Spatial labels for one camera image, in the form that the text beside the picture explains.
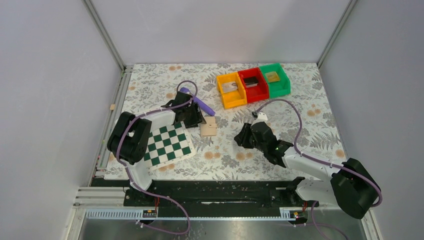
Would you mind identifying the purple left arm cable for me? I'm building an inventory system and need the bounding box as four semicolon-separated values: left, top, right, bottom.
114;80;199;236

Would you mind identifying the floral patterned table mat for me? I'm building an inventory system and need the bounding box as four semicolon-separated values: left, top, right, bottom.
122;63;346;181

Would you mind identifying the green white chessboard mat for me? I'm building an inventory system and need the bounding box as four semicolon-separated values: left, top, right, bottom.
143;122;197;171

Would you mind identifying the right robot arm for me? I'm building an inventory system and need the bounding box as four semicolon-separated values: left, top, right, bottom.
234;122;381;219

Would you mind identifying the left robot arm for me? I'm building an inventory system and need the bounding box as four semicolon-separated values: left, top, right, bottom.
107;91;205;192

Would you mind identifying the gold card in green bin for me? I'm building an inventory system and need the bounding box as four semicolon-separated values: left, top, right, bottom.
265;71;280;83

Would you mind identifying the red plastic bin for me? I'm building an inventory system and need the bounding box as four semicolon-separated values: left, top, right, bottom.
237;67;270;104

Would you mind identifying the yellow plastic bin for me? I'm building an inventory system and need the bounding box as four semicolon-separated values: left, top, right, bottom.
216;72;247;109

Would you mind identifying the silver card in yellow bin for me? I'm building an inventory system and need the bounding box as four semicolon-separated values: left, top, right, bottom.
221;81;238;94

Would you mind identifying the green plastic bin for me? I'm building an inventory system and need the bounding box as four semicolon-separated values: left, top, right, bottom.
259;63;291;99

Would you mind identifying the purple toy microphone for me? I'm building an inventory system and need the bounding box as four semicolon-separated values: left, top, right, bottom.
178;87;216;117

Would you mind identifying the white slotted cable duct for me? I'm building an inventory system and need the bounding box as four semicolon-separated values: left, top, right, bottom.
85;207;299;222

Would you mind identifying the black card in red bin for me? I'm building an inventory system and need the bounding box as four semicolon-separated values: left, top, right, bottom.
243;76;259;88

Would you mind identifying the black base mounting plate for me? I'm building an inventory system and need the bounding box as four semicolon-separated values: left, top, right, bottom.
91;178;314;220

